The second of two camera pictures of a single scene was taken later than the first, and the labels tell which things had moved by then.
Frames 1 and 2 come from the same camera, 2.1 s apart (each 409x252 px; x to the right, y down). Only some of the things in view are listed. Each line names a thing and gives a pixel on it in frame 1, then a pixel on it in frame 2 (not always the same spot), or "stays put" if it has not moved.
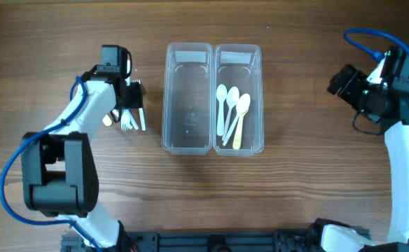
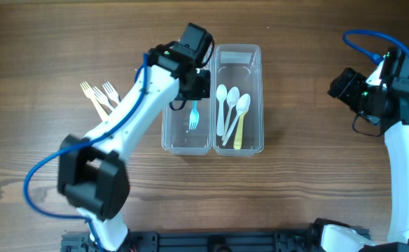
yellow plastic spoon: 237,137 stays put
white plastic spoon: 221,94 stays put
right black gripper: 347,84 stays put
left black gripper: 134,95 -> 197,88
